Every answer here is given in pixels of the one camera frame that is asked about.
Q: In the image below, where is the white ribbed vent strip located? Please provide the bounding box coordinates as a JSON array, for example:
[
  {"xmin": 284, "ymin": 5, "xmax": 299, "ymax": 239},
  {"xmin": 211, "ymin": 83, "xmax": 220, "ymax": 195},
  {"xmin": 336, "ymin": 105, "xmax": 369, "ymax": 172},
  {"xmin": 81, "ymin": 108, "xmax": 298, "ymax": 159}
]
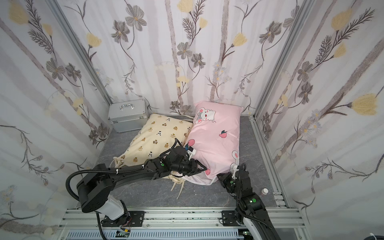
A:
[{"xmin": 65, "ymin": 229, "xmax": 244, "ymax": 240}]

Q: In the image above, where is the silver aluminium case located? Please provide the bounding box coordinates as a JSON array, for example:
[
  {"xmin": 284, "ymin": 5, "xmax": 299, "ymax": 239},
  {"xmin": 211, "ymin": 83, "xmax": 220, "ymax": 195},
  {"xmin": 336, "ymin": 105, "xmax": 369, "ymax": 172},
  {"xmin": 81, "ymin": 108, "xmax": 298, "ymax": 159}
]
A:
[{"xmin": 108, "ymin": 99, "xmax": 149, "ymax": 133}]

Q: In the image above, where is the small white capped bottle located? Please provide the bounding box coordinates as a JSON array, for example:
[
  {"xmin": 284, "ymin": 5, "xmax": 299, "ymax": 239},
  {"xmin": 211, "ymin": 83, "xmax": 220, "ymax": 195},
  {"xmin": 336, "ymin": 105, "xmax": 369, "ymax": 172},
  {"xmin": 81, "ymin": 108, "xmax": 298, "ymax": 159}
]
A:
[{"xmin": 261, "ymin": 188, "xmax": 269, "ymax": 196}]

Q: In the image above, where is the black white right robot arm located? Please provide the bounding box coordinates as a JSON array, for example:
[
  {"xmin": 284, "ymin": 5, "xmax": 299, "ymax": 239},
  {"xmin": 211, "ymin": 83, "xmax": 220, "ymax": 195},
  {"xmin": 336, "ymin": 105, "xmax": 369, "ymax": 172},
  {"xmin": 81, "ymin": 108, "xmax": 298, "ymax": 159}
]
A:
[{"xmin": 218, "ymin": 164, "xmax": 280, "ymax": 240}]

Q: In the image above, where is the cream bear print pillow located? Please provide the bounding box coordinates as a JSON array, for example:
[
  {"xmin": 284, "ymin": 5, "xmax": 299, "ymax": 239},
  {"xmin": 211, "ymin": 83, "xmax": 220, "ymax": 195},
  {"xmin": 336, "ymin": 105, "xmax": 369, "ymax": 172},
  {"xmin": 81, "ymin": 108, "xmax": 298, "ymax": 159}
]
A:
[{"xmin": 109, "ymin": 113, "xmax": 194, "ymax": 184}]

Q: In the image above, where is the pink cartoon print pillow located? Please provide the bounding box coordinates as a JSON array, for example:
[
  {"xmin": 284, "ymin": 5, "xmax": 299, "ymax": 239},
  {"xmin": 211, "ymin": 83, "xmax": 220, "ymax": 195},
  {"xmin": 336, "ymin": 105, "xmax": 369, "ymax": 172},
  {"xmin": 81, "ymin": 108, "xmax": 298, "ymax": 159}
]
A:
[{"xmin": 183, "ymin": 101, "xmax": 243, "ymax": 186}]

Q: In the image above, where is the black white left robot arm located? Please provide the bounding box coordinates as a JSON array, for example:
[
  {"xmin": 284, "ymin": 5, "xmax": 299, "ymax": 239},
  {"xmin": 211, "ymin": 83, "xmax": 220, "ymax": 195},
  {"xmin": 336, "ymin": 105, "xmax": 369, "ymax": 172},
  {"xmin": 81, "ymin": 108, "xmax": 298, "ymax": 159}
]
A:
[{"xmin": 66, "ymin": 146, "xmax": 207, "ymax": 227}]

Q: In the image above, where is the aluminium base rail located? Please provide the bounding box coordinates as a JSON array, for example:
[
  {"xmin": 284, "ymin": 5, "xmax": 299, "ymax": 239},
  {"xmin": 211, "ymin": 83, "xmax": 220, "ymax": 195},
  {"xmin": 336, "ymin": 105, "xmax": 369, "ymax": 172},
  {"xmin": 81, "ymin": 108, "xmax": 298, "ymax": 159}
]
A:
[{"xmin": 58, "ymin": 206, "xmax": 310, "ymax": 240}]

